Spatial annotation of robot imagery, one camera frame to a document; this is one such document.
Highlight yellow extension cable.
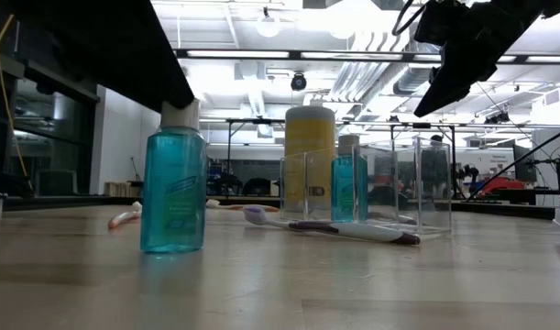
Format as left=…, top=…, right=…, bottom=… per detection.
left=0, top=0, right=36, bottom=193

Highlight yellow wipes canister white lid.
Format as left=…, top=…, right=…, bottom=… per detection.
left=283, top=104, right=337, bottom=216

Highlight black computer monitor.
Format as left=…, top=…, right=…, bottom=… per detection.
left=511, top=144, right=537, bottom=183

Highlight grey chair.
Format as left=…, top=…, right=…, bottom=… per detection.
left=35, top=169, right=79, bottom=197

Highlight wooden crate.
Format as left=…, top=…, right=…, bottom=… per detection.
left=104, top=181, right=146, bottom=198

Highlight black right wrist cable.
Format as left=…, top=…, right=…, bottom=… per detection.
left=391, top=0, right=428, bottom=38

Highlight black round camera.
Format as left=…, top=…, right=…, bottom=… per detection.
left=290, top=71, right=308, bottom=92

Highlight black overhead light bar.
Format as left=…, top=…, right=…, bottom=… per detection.
left=173, top=48, right=560, bottom=64

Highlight person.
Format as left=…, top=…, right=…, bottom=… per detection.
left=419, top=134, right=451, bottom=207

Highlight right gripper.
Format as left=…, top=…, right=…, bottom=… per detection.
left=414, top=0, right=551, bottom=118

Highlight blue mouthwash bottle white cap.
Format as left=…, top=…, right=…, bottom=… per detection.
left=330, top=134, right=369, bottom=224
left=139, top=98, right=208, bottom=255

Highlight silver ventilation duct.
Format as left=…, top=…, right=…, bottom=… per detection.
left=391, top=40, right=444, bottom=97

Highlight black ceiling spotlight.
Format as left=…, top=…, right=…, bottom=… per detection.
left=485, top=110, right=511, bottom=125

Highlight red object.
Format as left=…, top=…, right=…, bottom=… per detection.
left=483, top=176, right=527, bottom=196

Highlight round ceiling lamp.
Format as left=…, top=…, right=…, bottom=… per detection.
left=255, top=11, right=282, bottom=39

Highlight clear plastic cup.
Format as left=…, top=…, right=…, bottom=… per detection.
left=279, top=136, right=454, bottom=237

